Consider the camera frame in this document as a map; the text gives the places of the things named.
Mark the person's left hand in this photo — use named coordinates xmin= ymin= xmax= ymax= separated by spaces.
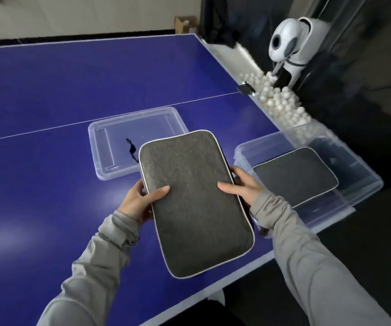
xmin=117 ymin=179 xmax=171 ymax=225

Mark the person's right hand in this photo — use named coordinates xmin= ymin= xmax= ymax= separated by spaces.
xmin=217 ymin=166 xmax=265 ymax=207

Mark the clear plastic lid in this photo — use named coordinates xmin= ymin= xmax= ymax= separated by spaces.
xmin=88 ymin=106 xmax=189 ymax=182

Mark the clear plastic box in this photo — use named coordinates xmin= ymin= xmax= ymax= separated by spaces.
xmin=233 ymin=122 xmax=384 ymax=239

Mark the person's left forearm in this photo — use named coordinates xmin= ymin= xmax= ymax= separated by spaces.
xmin=36 ymin=210 xmax=140 ymax=326

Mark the person's right forearm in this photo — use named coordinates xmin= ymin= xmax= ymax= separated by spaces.
xmin=249 ymin=190 xmax=391 ymax=326

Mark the brown cardboard box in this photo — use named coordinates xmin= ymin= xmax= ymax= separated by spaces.
xmin=174 ymin=15 xmax=198 ymax=34

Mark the pile of white balls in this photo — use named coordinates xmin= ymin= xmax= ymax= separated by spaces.
xmin=239 ymin=72 xmax=313 ymax=128

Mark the black table edge clamp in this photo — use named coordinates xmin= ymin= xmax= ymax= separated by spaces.
xmin=237 ymin=81 xmax=257 ymax=97

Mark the white ball collection tray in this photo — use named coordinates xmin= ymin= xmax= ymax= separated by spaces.
xmin=195 ymin=35 xmax=318 ymax=133

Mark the white ball serving machine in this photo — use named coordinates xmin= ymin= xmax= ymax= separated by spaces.
xmin=268 ymin=16 xmax=332 ymax=89

